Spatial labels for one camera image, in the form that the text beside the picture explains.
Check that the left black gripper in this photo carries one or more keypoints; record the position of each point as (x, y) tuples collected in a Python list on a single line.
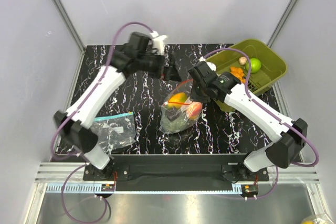
[(169, 72)]

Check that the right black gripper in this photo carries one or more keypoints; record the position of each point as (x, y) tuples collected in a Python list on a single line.
[(195, 97)]

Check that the peach fruit toy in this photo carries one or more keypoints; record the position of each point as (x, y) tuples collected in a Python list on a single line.
[(194, 110)]

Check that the yellow orange mango toy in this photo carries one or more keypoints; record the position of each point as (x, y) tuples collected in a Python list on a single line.
[(177, 100)]

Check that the red zip clear bag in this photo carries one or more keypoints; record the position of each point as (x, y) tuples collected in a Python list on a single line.
[(178, 111)]

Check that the green netted melon toy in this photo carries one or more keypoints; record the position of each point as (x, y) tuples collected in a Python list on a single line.
[(174, 123)]

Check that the olive green plastic basket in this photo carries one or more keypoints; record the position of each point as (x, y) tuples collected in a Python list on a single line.
[(273, 66)]

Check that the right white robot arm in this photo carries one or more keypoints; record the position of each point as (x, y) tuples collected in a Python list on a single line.
[(286, 135)]

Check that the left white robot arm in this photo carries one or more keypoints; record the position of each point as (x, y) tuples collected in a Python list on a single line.
[(141, 53)]

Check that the blue zip clear bag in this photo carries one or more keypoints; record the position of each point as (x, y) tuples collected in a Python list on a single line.
[(115, 133)]

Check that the orange ginger root toy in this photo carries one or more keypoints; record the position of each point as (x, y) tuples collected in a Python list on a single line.
[(238, 73)]

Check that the pink garlic bulb toy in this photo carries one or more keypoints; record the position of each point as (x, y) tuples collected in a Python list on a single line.
[(242, 61)]

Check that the bright green apple toy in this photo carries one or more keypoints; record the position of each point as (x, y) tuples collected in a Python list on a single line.
[(255, 65)]

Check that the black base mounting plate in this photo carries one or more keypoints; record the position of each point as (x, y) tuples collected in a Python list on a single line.
[(172, 173)]

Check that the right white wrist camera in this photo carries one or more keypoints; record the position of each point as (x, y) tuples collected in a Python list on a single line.
[(211, 65)]

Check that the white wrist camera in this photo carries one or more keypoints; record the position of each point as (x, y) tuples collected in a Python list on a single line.
[(158, 42), (211, 65)]

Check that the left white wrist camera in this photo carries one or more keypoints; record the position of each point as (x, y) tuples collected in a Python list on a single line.
[(158, 42)]

